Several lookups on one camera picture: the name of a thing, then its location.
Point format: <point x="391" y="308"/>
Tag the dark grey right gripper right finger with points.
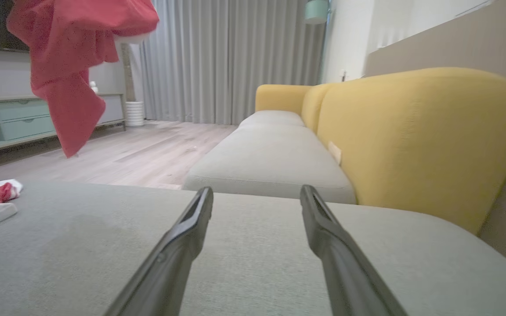
<point x="345" y="272"/>

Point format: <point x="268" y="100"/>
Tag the cream sofa label tag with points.
<point x="334" y="152"/>

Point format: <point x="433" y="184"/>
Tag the wide yellow sofa backrest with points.
<point x="420" y="140"/>

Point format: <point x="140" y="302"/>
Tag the small white cabinet ornament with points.
<point x="93" y="87"/>

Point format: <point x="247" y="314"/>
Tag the teal lamp shade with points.
<point x="316" y="11"/>

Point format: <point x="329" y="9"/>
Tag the plain red garment white trim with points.
<point x="68" y="44"/>

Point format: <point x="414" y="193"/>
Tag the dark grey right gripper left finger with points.
<point x="169" y="272"/>

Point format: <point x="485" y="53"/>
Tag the large grey sofa chaise cushion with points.
<point x="257" y="245"/>

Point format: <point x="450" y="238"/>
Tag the narrow yellow sofa backrest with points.
<point x="312" y="107"/>

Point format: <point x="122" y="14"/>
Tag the white ribbed planter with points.
<point x="134" y="114"/>

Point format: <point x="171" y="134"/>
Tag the brown plant trunk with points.
<point x="126" y="72"/>

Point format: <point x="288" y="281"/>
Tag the long grey sofa seat cushion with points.
<point x="270" y="162"/>

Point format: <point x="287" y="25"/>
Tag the short grey sofa seat cushion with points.
<point x="272" y="117"/>

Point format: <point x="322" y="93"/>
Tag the grey pleated curtain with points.
<point x="226" y="57"/>

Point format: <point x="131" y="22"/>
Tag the grey and green TV cabinet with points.
<point x="20" y="118"/>

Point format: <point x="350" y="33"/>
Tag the yellow sofa armrest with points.
<point x="279" y="97"/>

